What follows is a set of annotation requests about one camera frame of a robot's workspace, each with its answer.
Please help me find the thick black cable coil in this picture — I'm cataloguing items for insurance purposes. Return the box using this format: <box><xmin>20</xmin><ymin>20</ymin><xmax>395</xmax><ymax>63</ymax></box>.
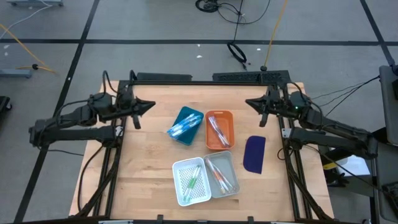
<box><xmin>195</xmin><ymin>0</ymin><xmax>220</xmax><ymax>14</ymax></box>

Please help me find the teal plastic basket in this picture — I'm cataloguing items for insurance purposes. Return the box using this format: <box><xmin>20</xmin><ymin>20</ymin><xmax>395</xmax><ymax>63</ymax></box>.
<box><xmin>167</xmin><ymin>105</ymin><xmax>205</xmax><ymax>146</ymax></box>

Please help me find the orange plastic basket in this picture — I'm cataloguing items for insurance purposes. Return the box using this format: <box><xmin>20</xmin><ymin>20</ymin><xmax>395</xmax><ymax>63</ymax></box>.
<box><xmin>205</xmin><ymin>110</ymin><xmax>235</xmax><ymax>151</ymax></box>

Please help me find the black metal bar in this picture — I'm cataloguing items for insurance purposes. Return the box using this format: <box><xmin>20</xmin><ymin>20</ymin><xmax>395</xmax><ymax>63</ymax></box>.
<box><xmin>320</xmin><ymin>126</ymin><xmax>389</xmax><ymax>162</ymax></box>

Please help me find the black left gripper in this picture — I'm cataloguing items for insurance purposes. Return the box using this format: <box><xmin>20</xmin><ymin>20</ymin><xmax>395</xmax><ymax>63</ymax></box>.
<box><xmin>119</xmin><ymin>91</ymin><xmax>156</xmax><ymax>130</ymax></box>

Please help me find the white panel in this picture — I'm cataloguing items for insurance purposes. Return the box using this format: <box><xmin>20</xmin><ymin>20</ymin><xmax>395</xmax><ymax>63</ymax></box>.
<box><xmin>328</xmin><ymin>154</ymin><xmax>373</xmax><ymax>178</ymax></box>

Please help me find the black flat box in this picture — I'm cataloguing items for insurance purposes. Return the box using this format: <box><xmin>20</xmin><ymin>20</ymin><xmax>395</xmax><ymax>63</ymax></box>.
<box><xmin>136</xmin><ymin>72</ymin><xmax>193</xmax><ymax>82</ymax></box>

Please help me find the black vented box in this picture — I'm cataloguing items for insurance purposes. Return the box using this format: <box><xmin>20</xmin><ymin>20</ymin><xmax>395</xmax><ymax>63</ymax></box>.
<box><xmin>212</xmin><ymin>70</ymin><xmax>292</xmax><ymax>83</ymax></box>

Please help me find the thin black floor cable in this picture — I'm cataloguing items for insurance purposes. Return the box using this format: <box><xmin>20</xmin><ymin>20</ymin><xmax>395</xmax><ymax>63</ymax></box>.
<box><xmin>46</xmin><ymin>148</ymin><xmax>85</xmax><ymax>157</ymax></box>
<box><xmin>216</xmin><ymin>0</ymin><xmax>271</xmax><ymax>42</ymax></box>

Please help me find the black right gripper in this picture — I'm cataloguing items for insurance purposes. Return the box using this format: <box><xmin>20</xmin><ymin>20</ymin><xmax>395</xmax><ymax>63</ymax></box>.
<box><xmin>244</xmin><ymin>88</ymin><xmax>282</xmax><ymax>128</ymax></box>

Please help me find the grey plastic basket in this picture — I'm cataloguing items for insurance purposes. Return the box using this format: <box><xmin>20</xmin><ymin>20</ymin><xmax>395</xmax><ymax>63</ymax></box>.
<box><xmin>203</xmin><ymin>151</ymin><xmax>241</xmax><ymax>199</ymax></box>

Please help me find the dark blue mat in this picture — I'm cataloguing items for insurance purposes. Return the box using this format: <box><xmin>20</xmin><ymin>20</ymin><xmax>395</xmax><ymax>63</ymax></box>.
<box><xmin>243</xmin><ymin>135</ymin><xmax>267</xmax><ymax>174</ymax></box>

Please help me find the orange and white toothbrush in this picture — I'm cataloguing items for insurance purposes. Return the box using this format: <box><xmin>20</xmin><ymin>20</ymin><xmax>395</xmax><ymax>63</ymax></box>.
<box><xmin>205</xmin><ymin>157</ymin><xmax>226</xmax><ymax>194</ymax></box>
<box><xmin>207</xmin><ymin>159</ymin><xmax>231</xmax><ymax>194</ymax></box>

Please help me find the green and white toothbrush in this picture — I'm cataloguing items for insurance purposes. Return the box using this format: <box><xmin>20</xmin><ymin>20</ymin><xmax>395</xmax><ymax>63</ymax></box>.
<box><xmin>182</xmin><ymin>167</ymin><xmax>200</xmax><ymax>203</ymax></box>
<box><xmin>185</xmin><ymin>166</ymin><xmax>202</xmax><ymax>200</ymax></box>

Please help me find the white floor cable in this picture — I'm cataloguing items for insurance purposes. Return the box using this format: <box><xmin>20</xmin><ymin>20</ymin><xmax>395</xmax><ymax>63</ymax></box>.
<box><xmin>0</xmin><ymin>0</ymin><xmax>54</xmax><ymax>40</ymax></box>

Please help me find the black cable bundle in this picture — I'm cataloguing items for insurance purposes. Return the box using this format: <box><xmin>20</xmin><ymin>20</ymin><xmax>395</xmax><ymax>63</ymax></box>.
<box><xmin>226</xmin><ymin>41</ymin><xmax>249</xmax><ymax>71</ymax></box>

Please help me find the white perforated plastic basket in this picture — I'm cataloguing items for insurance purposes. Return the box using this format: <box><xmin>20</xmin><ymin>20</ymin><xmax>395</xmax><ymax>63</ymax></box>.
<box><xmin>172</xmin><ymin>157</ymin><xmax>213</xmax><ymax>207</ymax></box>

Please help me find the grey table foot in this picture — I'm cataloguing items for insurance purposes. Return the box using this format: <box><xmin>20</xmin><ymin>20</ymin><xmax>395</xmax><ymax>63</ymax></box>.
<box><xmin>6</xmin><ymin>0</ymin><xmax>64</xmax><ymax>8</ymax></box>
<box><xmin>0</xmin><ymin>68</ymin><xmax>32</xmax><ymax>79</ymax></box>

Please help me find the blue and white toothbrush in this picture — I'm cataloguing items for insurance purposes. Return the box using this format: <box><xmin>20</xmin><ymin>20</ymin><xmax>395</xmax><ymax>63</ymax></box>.
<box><xmin>167</xmin><ymin>116</ymin><xmax>200</xmax><ymax>139</ymax></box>
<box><xmin>168</xmin><ymin>114</ymin><xmax>200</xmax><ymax>138</ymax></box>
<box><xmin>169</xmin><ymin>114</ymin><xmax>201</xmax><ymax>138</ymax></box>
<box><xmin>167</xmin><ymin>114</ymin><xmax>196</xmax><ymax>135</ymax></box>
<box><xmin>169</xmin><ymin>113</ymin><xmax>198</xmax><ymax>135</ymax></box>
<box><xmin>167</xmin><ymin>117</ymin><xmax>200</xmax><ymax>139</ymax></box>
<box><xmin>170</xmin><ymin>115</ymin><xmax>203</xmax><ymax>138</ymax></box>

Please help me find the grey desk panel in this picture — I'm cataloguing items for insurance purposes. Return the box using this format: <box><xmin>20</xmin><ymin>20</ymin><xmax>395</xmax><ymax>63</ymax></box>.
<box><xmin>371</xmin><ymin>141</ymin><xmax>398</xmax><ymax>223</ymax></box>

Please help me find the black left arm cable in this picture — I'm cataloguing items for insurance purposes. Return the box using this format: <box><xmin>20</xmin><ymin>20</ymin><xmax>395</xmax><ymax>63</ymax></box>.
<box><xmin>101</xmin><ymin>70</ymin><xmax>119</xmax><ymax>95</ymax></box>

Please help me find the black caster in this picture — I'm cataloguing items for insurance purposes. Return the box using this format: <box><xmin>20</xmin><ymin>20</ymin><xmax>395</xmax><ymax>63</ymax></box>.
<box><xmin>0</xmin><ymin>95</ymin><xmax>13</xmax><ymax>113</ymax></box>

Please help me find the grey cart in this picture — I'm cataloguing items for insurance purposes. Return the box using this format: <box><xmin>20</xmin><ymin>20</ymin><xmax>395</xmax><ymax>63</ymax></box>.
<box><xmin>378</xmin><ymin>64</ymin><xmax>398</xmax><ymax>147</ymax></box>

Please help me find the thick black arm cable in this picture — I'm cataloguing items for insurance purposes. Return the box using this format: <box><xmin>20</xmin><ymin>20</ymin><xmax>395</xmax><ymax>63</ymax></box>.
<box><xmin>76</xmin><ymin>143</ymin><xmax>108</xmax><ymax>215</ymax></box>

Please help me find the yellow floor cable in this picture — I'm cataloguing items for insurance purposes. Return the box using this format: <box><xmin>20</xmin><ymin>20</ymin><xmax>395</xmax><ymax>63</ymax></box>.
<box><xmin>0</xmin><ymin>22</ymin><xmax>59</xmax><ymax>76</ymax></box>
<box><xmin>262</xmin><ymin>0</ymin><xmax>289</xmax><ymax>68</ymax></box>

